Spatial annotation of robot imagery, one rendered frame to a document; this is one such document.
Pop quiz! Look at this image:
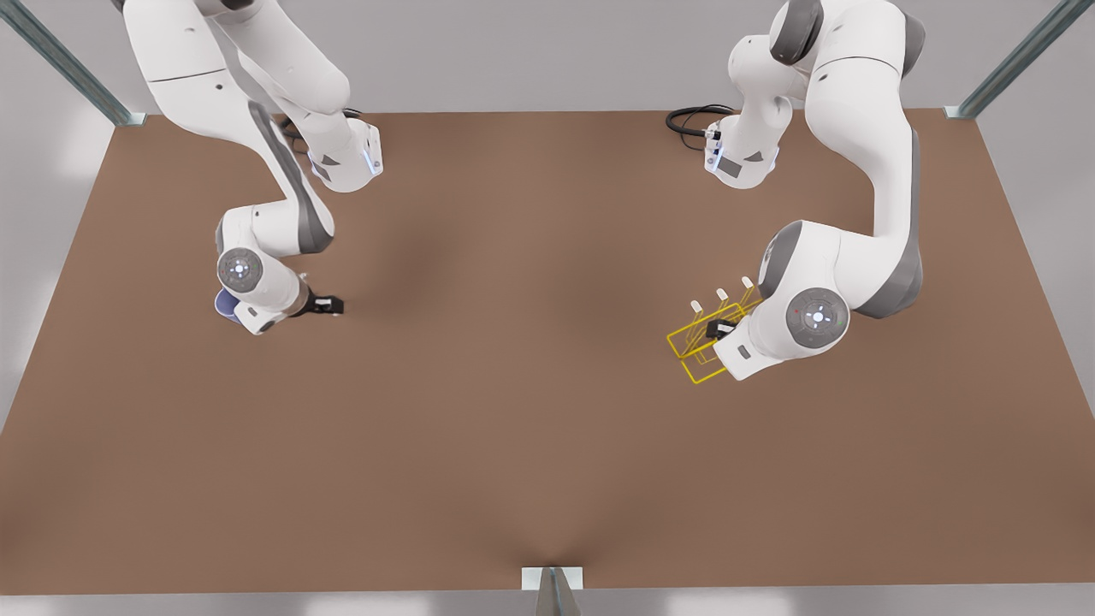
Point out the yellow wire cup holder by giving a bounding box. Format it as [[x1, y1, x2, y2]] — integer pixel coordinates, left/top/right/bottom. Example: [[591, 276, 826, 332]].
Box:
[[666, 276, 765, 385]]

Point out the silver frame post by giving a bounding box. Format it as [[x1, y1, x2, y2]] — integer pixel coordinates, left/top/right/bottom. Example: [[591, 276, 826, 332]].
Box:
[[0, 0, 146, 127], [522, 566, 586, 616], [944, 0, 1095, 120]]

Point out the black cable loop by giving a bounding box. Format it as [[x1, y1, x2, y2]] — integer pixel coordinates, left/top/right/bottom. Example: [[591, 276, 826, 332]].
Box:
[[666, 104, 738, 153]]

